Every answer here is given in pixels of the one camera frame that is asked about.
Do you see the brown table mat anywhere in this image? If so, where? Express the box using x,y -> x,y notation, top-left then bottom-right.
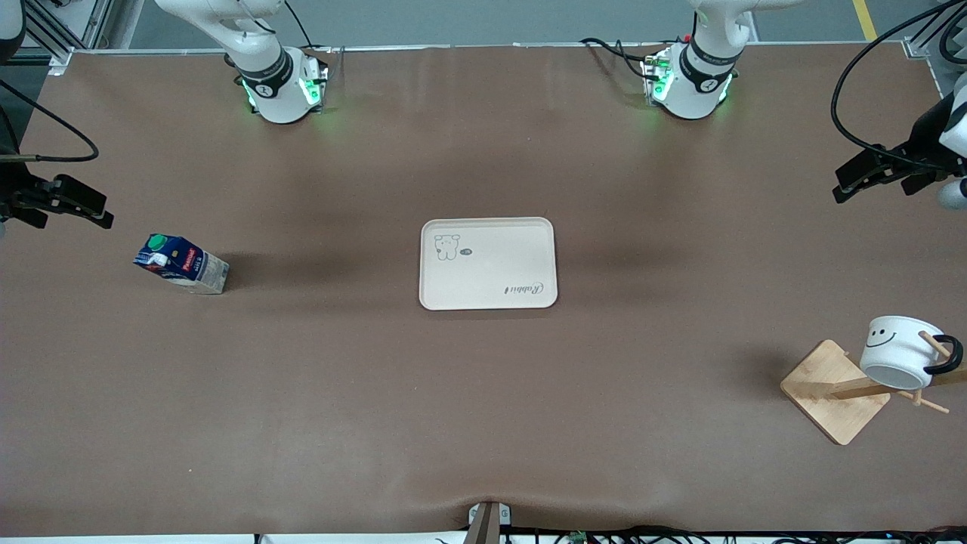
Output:
0,44 -> 967,539

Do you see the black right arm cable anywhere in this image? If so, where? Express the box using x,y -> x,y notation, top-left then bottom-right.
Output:
0,79 -> 100,163

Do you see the white smiley cup black handle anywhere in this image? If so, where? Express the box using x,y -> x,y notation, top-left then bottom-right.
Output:
860,315 -> 965,391

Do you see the aluminium frame profile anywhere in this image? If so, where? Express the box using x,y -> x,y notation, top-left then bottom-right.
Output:
903,0 -> 967,95
21,0 -> 114,76

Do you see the blue milk carton green cap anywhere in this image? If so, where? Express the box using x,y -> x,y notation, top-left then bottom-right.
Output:
134,233 -> 230,295

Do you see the black base cable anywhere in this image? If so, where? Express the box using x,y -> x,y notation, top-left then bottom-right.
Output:
579,36 -> 666,80
283,0 -> 335,55

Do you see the wooden mug stand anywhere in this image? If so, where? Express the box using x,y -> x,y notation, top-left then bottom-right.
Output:
780,330 -> 967,447

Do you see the beige plastic tray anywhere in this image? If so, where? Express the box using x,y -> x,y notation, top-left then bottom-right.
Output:
419,217 -> 559,311

